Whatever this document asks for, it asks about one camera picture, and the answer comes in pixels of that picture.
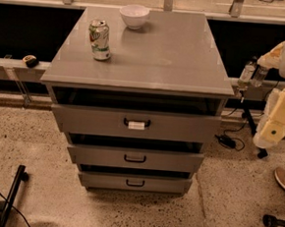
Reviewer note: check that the black yellow tape measure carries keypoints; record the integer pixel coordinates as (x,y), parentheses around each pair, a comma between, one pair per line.
(30,61)

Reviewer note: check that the clear water bottle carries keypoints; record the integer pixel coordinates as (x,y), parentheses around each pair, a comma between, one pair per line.
(247,73)
(259,76)

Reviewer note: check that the grey drawer cabinet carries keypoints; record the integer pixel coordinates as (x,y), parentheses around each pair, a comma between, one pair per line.
(171,64)

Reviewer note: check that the black chair caster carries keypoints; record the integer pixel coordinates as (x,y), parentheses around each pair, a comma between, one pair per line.
(272,221)

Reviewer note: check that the green white soda can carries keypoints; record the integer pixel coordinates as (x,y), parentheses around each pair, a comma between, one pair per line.
(99,38)

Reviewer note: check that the left clear water bottle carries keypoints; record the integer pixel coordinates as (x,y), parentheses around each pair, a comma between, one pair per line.
(247,73)

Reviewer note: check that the grey drawer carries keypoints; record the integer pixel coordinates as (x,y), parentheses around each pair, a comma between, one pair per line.
(135,158)
(135,124)
(147,184)

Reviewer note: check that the black chair base leg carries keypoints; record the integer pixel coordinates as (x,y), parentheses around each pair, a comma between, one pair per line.
(7,203)

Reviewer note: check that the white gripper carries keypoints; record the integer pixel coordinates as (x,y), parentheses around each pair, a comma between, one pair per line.
(271,127)

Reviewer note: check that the grey bottom drawer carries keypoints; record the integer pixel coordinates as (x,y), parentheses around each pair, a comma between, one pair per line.
(147,184)

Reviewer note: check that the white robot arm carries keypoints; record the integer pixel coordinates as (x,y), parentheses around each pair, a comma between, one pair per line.
(271,127)

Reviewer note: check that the black stand leg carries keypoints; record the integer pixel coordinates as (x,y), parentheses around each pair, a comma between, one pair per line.
(261,152)

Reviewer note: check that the right clear water bottle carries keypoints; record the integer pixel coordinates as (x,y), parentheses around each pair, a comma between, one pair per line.
(259,76)

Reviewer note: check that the grey top drawer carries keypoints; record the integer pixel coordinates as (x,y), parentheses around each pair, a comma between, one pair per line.
(135,124)

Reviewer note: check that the white bowl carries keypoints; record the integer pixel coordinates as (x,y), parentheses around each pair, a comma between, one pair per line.
(134,16)

